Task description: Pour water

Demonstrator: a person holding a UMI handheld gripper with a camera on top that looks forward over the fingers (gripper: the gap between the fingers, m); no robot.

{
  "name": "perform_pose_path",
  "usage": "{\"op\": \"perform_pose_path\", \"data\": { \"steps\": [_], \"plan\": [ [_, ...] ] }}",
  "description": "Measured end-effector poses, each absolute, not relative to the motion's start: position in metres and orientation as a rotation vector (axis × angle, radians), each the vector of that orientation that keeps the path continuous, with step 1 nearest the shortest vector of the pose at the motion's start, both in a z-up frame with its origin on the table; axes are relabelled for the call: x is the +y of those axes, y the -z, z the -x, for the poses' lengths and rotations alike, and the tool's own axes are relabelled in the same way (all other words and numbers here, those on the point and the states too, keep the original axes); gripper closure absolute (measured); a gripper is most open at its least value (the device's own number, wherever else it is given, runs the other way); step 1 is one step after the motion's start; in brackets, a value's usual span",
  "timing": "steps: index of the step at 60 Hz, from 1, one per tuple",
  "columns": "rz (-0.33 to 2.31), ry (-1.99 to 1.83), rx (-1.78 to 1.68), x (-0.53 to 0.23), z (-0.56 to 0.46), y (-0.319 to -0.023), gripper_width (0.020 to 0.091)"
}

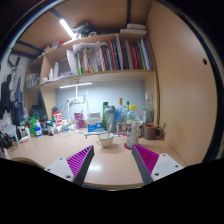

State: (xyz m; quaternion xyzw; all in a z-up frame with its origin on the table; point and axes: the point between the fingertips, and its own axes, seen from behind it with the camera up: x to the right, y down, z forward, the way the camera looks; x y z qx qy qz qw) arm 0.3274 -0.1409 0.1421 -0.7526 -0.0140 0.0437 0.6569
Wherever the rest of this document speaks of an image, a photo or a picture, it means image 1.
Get green container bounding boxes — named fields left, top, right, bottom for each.
left=27, top=116, right=37, bottom=136

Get hanging dark clothes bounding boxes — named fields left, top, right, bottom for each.
left=0, top=66, right=26, bottom=126

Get white bottle with blue cap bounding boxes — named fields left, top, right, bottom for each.
left=34, top=119, right=44, bottom=138

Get white and blue carton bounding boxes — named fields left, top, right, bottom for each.
left=87, top=112, right=104, bottom=133

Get clear yellow-capped drink bottle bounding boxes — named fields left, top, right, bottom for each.
left=125, top=104, right=141, bottom=149

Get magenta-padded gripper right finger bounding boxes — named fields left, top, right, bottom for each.
left=130, top=143, right=184, bottom=186

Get clear glass bottle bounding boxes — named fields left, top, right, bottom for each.
left=143, top=93, right=155, bottom=125

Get red and white can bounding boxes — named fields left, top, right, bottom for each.
left=52, top=110, right=63, bottom=125

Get cream ceramic cup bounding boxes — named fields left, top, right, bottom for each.
left=96, top=132, right=115, bottom=149

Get wooden shelf unit with books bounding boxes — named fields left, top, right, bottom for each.
left=23, top=23, right=159, bottom=126

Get ceiling light strip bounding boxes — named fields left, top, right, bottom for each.
left=59, top=18, right=77, bottom=40

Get clear bottle with tan cap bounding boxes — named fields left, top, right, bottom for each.
left=116, top=97, right=125, bottom=133

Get under-shelf light strip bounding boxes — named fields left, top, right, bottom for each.
left=59, top=82, right=94, bottom=89

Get spoon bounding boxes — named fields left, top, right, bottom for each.
left=106, top=123, right=114, bottom=138

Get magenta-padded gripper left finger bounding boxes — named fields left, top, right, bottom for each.
left=43, top=144, right=95, bottom=187

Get pink cup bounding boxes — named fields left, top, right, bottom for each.
left=73, top=112, right=85, bottom=130

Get brown mug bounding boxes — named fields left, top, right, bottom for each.
left=143, top=123, right=164, bottom=140

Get white desk lamp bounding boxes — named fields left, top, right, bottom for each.
left=68, top=84, right=89, bottom=129

